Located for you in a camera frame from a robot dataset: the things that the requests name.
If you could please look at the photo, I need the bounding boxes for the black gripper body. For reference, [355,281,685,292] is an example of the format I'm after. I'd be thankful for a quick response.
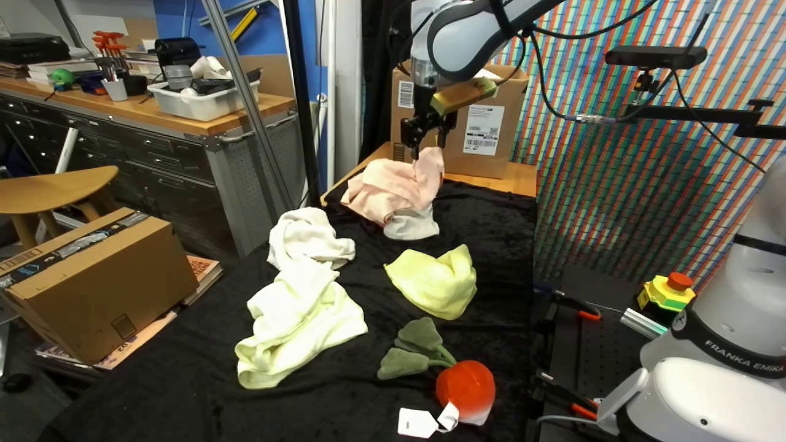
[404,80,456,136]

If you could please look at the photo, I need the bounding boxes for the peach cloth orange print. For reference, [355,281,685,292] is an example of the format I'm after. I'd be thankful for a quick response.
[339,145,446,227]

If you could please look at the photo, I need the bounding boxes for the orange plush vegetable green leaves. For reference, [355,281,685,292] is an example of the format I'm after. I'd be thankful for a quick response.
[375,313,499,426]

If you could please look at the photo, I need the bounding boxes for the large cardboard box white label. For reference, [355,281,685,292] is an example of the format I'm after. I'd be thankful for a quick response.
[391,58,531,181]

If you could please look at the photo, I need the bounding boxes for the black vertical pole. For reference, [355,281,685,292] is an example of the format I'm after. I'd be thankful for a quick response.
[280,0,323,205]

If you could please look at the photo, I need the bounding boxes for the bright yellow microfibre cloth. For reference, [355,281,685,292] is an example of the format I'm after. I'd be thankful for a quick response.
[381,243,478,320]

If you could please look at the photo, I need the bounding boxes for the off-white crumpled towel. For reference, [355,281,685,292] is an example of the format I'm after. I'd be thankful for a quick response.
[264,203,359,278]

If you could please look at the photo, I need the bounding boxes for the black tablecloth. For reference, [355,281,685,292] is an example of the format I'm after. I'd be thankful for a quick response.
[33,179,543,442]

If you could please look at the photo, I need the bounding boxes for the silver metal bar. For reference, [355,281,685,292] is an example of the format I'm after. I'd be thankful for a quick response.
[199,0,295,215]

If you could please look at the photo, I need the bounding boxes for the yellow black tool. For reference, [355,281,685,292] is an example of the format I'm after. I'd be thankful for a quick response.
[229,4,263,43]

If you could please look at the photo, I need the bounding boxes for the white plastic bin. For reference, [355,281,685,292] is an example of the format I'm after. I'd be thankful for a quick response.
[144,69,264,122]

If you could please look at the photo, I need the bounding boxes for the pale green white towel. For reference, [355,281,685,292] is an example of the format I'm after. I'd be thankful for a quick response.
[232,260,371,389]

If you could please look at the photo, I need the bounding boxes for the grey workbench wooden top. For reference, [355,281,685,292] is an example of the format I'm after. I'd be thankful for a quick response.
[0,76,307,265]

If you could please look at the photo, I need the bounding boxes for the black mounting plate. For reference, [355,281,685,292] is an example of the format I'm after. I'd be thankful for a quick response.
[536,260,653,442]

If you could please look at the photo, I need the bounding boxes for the large white hang tag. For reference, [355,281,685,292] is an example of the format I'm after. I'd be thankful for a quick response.
[394,405,440,438]

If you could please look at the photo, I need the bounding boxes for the yellow red emergency stop button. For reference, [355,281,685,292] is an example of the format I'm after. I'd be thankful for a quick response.
[636,270,698,313]

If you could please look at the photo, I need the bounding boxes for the red tool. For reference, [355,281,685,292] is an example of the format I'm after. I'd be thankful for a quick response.
[91,28,132,58]

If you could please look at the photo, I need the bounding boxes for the long cardboard box black print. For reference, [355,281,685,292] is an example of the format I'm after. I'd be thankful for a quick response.
[0,203,200,363]

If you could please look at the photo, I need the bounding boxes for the green item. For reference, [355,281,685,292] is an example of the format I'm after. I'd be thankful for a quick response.
[47,66,77,90]

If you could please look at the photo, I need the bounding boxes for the round wooden stool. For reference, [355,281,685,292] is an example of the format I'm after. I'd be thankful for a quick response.
[0,165,119,248]

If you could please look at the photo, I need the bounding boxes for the black flat device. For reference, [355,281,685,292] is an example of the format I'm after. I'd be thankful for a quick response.
[0,31,71,66]

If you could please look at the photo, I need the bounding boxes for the wrist camera with tan mount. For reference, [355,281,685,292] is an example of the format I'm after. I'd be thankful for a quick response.
[429,69,504,118]

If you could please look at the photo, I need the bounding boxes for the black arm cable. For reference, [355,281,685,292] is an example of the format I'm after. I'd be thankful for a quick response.
[526,0,661,124]

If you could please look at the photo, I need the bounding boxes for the orange-handled clamp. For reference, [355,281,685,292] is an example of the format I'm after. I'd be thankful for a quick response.
[536,371,602,424]
[547,287,607,324]

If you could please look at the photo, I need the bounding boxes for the black stereo camera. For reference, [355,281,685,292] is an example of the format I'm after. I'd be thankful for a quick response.
[603,43,710,70]

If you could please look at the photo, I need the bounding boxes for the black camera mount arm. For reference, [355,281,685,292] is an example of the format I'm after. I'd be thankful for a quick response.
[622,69,786,142]

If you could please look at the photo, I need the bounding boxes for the grey cable connector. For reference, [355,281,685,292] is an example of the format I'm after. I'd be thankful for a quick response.
[619,305,676,341]

